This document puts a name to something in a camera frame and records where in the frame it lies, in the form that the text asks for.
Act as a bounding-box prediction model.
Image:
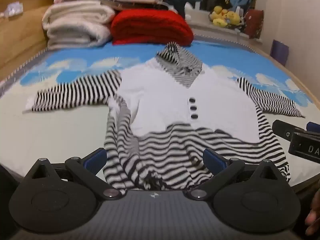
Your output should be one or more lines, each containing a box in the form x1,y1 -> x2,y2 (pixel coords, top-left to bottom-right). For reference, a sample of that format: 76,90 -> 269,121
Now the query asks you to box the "person's right hand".
305,189 -> 320,236

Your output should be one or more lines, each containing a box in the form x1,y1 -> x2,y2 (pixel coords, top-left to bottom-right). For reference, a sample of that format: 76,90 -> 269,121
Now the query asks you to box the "clear plastic packet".
0,2 -> 25,18

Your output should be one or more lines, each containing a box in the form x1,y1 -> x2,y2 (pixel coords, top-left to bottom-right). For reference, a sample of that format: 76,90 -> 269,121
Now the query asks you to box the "cream folded blanket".
42,0 -> 116,50

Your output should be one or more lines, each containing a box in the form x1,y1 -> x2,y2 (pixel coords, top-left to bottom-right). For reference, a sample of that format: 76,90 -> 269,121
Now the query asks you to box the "blue white printed bed cover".
0,34 -> 316,188

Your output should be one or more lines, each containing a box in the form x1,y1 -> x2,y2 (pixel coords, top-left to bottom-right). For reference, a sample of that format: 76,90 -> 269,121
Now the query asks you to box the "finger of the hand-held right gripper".
306,122 -> 320,133
272,119 -> 302,141

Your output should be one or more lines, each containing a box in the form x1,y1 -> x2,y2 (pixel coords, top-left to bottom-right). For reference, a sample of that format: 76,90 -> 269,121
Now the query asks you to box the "dark brown folded cloth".
100,0 -> 181,15

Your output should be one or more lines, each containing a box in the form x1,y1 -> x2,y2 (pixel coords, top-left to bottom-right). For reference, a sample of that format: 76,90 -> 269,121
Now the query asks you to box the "yellow plush toy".
209,5 -> 242,28

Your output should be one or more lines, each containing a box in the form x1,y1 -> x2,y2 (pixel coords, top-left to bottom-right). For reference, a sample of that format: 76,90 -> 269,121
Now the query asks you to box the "purple box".
270,39 -> 290,67

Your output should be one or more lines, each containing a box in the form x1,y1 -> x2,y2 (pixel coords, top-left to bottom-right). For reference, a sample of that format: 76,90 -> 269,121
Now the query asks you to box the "dark red cushion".
243,9 -> 265,40

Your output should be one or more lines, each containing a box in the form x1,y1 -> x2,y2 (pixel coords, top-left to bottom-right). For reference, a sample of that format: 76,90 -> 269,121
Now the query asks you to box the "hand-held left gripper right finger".
184,148 -> 288,201

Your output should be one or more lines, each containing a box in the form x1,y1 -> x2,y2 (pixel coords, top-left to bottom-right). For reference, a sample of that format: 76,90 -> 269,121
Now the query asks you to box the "striped white hooded garment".
22,41 -> 307,192

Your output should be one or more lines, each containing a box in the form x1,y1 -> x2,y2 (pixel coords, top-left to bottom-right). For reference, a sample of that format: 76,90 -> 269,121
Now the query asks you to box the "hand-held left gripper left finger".
24,148 -> 123,201

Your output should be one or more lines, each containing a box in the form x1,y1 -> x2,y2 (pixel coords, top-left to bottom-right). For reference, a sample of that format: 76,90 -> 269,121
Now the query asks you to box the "red folded blanket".
110,9 -> 195,47

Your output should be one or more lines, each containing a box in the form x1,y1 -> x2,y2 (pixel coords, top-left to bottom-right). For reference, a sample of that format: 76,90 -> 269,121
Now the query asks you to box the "white window sill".
185,10 -> 262,48

